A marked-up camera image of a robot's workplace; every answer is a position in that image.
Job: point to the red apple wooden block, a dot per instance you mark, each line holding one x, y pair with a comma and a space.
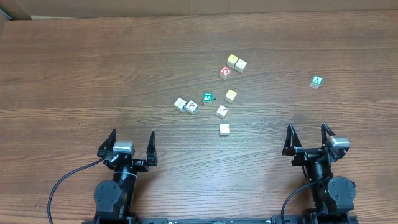
225, 72

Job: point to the hammer picture wooden block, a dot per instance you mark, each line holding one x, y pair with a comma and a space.
222, 111

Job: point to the animal picture wooden block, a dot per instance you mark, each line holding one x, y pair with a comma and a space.
224, 129

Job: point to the green letter wooden block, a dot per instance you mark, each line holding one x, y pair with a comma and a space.
316, 82

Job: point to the yellow top wooden block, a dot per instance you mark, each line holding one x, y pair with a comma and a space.
232, 60

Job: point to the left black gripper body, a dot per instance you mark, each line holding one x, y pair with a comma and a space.
125, 160

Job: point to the number two wooden block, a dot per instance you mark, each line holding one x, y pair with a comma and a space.
180, 104

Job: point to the yellow wooden block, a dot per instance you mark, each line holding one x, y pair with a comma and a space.
230, 96
232, 60

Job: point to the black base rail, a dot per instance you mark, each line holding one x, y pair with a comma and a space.
276, 219

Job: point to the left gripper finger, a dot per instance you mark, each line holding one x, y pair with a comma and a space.
109, 142
151, 150

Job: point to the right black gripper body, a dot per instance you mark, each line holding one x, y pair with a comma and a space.
311, 156

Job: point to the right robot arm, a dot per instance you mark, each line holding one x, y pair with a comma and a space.
333, 196

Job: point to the yellow wooden block middle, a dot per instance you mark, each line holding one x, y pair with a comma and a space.
230, 96

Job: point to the green framed wooden block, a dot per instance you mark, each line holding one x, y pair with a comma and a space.
207, 98

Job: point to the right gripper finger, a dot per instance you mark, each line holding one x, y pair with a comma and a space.
292, 144
327, 134

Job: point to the acorn picture wooden block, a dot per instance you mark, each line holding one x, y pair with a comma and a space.
192, 107

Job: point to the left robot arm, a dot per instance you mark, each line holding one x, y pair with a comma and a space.
114, 197

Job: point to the white wooden block far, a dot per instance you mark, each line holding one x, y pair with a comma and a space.
240, 65

